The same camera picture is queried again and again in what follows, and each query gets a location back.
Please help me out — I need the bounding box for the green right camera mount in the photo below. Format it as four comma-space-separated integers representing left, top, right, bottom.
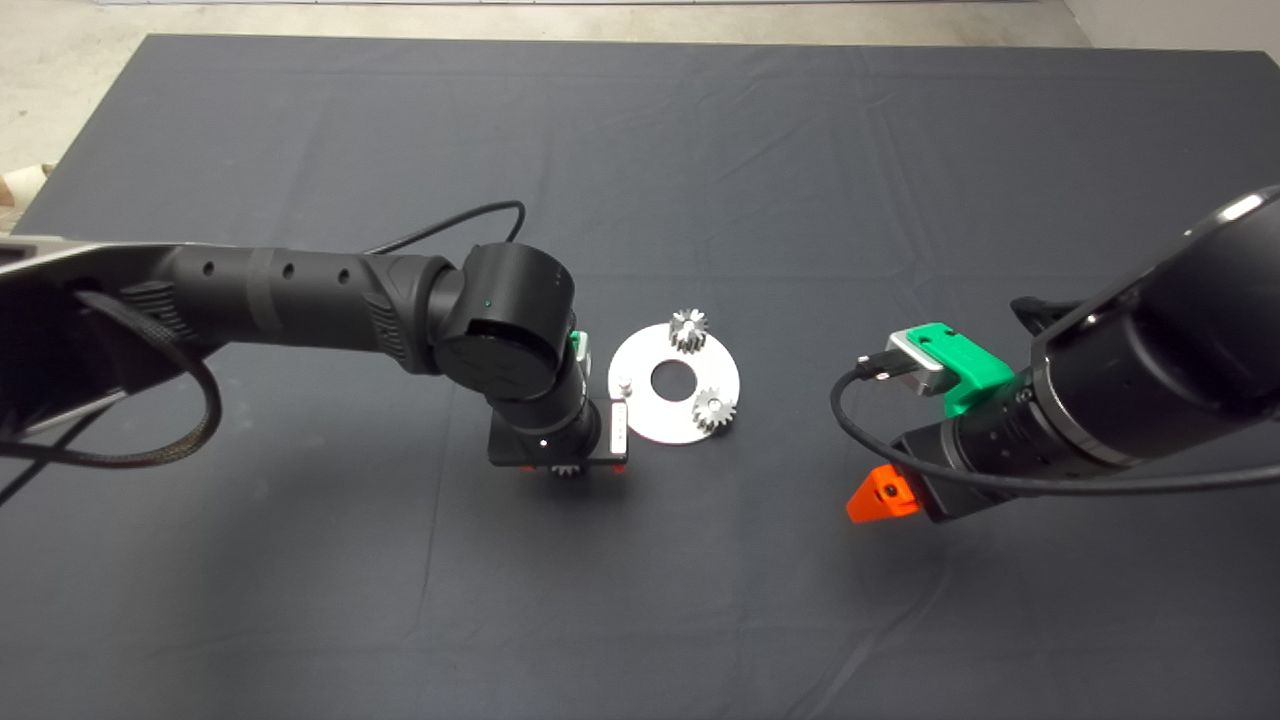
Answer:
913, 322, 1017, 419

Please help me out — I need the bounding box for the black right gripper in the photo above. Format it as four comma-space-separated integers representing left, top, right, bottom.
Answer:
846, 425, 1001, 527

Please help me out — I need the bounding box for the dark grey table cloth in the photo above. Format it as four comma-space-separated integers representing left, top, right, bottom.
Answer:
0, 33, 1280, 720

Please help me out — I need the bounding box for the white shoe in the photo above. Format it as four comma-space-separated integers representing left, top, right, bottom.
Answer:
0, 162, 49, 207

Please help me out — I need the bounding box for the round metal plate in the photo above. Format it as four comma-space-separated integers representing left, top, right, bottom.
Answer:
607, 322, 742, 447

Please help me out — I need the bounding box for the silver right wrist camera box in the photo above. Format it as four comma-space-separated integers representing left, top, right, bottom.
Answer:
887, 328, 963, 399

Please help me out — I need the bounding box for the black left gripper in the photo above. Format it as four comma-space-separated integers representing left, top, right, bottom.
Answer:
487, 398, 630, 475

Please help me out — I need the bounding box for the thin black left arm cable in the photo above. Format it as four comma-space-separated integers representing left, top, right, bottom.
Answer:
362, 200, 528, 257

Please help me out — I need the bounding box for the black braided cable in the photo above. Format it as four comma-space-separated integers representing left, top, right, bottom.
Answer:
0, 288, 224, 472

